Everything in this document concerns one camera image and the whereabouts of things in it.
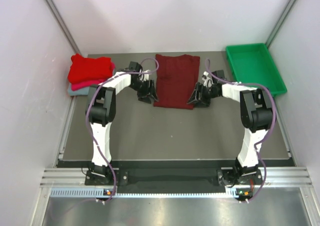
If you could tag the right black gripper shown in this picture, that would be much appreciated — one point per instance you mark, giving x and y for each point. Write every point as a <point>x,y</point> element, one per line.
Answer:
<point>205,102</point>

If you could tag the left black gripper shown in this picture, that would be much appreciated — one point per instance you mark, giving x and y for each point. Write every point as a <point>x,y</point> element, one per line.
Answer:
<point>150,90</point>

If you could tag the dark red t shirt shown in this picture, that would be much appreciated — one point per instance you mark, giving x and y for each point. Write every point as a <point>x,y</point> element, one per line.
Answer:
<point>176,80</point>

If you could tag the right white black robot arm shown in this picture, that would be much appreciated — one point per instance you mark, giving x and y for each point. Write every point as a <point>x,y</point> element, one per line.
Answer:
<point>256,114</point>

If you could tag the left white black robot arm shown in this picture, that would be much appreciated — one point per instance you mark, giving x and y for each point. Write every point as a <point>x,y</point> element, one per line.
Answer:
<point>100,113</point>

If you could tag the green plastic bin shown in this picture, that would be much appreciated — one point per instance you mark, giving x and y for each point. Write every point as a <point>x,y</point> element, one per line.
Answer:
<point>253,63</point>

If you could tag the folded grey blue t shirt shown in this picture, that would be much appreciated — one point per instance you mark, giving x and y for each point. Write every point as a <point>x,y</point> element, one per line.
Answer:
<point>77,92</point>

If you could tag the folded bright red t shirt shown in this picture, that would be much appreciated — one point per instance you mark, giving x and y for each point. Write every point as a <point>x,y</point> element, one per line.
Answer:
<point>86,69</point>

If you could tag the folded pink t shirt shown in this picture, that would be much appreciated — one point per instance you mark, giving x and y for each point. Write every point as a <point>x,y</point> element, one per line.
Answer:
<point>84,84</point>

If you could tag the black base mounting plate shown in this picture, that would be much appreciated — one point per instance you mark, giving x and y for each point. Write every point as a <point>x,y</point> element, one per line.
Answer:
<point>209,176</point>

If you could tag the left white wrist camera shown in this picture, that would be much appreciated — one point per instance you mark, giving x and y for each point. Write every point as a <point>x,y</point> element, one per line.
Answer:
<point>144,75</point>

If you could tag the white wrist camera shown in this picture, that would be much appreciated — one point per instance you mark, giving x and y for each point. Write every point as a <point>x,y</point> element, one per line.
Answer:
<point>144,75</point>
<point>207,80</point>

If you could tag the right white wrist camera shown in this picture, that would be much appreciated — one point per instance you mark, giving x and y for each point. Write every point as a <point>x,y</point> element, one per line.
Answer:
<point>207,80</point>

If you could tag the aluminium frame rail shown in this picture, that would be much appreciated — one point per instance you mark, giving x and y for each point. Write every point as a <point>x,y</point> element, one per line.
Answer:
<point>282,177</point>

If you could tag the slotted grey cable duct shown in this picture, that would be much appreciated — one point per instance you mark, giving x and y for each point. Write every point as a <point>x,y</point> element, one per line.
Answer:
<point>105,193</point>

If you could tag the right corner aluminium post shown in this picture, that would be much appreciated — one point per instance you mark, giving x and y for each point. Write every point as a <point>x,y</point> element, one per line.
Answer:
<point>279,23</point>

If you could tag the corner aluminium post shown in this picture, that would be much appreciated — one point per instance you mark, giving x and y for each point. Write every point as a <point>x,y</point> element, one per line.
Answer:
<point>62,25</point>
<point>279,23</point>

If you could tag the left corner aluminium post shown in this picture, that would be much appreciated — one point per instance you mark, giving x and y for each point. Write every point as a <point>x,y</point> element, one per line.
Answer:
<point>62,25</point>

